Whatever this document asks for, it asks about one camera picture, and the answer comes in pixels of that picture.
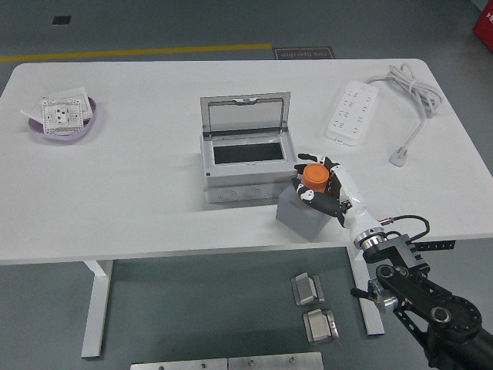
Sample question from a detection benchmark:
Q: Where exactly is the grey cube with round recess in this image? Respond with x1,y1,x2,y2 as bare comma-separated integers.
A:
275,184,334,243

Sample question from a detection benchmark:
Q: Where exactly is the white socket panel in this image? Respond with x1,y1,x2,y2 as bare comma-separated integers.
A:
40,98,86,136

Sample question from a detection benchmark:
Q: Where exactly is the yellow floor tape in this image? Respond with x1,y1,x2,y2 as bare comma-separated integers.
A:
0,42,273,62

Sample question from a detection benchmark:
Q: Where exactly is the grey metal plate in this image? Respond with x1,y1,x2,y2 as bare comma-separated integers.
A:
227,351,324,370
129,358,228,370

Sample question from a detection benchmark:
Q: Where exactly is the white power strip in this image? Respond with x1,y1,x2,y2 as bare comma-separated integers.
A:
325,79,381,147

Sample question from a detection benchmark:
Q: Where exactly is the white power cord with plug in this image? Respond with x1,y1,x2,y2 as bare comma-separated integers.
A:
364,62,444,167

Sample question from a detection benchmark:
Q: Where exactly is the black table control panel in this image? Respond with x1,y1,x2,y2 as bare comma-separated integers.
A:
414,239,456,252

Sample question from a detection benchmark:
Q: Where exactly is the red box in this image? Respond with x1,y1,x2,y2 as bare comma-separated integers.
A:
472,7,493,49

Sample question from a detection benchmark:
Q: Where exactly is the white table leg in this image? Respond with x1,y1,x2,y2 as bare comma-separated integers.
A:
346,246,386,336
80,260,115,359

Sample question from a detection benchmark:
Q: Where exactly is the orange cylinder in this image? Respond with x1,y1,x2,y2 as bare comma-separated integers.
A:
300,163,333,194

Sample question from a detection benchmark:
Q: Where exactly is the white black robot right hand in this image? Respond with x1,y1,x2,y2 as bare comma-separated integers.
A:
290,153,382,241

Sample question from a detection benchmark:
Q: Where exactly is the small metal block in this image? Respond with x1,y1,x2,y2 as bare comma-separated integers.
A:
303,308,340,345
290,272,327,308

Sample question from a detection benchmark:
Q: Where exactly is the grey box with clear flap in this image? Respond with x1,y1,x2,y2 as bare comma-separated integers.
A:
199,91,298,204

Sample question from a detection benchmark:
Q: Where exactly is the purple bowl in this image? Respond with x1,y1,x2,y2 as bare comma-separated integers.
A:
27,96,102,140

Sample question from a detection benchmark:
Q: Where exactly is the black floor sign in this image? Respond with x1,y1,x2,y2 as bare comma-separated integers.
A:
272,46,335,61

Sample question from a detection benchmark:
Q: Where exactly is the white paper sheet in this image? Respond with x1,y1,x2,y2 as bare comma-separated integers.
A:
19,86,97,128

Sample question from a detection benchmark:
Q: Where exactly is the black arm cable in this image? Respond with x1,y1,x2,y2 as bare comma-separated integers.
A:
379,214,431,244

